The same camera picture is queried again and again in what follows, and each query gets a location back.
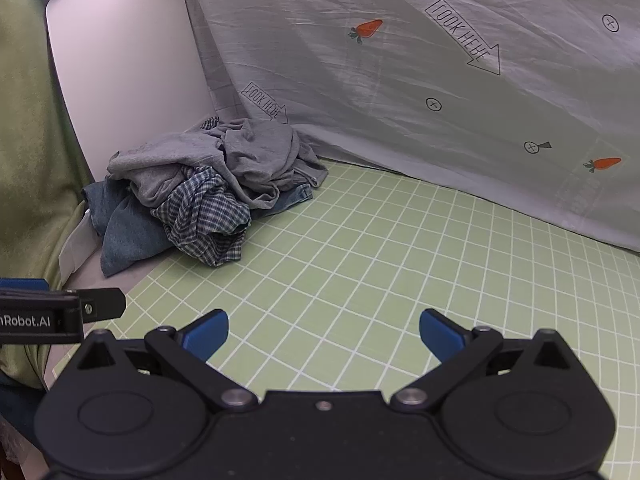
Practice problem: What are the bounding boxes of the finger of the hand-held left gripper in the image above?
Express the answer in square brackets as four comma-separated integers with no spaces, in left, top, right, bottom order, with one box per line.
[77,288,127,324]

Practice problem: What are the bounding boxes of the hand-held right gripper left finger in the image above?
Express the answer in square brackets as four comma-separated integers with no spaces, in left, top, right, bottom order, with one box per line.
[75,309,260,414]

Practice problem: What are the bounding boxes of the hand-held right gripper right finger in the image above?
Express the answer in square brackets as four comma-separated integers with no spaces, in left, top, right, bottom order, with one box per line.
[390,309,576,414]

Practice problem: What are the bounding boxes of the blue jeans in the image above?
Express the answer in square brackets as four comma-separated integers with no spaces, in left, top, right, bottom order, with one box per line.
[81,180,315,277]

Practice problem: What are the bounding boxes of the plaid shirt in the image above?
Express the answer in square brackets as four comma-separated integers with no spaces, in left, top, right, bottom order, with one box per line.
[150,164,252,268]

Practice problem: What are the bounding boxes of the green cloth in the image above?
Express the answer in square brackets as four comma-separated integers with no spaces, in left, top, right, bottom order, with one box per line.
[0,0,98,391]

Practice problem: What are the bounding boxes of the grey shirt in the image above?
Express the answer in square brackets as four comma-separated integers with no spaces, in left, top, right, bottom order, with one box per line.
[202,118,329,212]

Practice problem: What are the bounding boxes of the carrot printed grey sheet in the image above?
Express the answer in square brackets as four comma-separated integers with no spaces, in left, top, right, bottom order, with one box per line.
[187,0,640,253]

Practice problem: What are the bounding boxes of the white rounded panel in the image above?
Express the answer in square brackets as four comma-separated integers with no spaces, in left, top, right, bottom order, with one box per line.
[45,0,221,186]

